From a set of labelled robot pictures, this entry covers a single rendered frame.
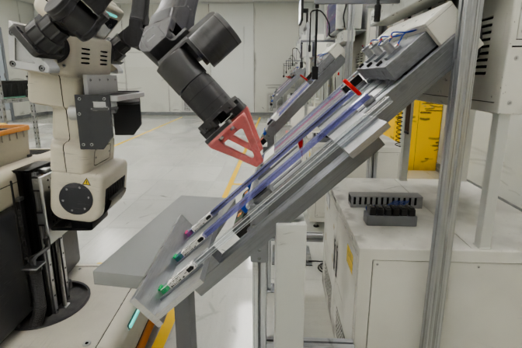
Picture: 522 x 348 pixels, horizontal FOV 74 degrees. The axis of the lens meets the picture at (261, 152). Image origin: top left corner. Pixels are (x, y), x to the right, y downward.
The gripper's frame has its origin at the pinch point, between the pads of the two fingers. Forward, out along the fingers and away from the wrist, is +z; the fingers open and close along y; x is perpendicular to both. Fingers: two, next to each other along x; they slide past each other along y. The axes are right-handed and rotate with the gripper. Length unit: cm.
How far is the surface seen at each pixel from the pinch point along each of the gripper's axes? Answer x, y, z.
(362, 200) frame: -7, 67, 49
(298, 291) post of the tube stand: 14.2, 9.2, 28.5
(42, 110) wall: 510, 931, -358
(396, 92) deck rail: -32, 36, 17
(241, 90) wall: 49, 923, -24
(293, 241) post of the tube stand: 7.7, 9.0, 19.3
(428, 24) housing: -49, 37, 9
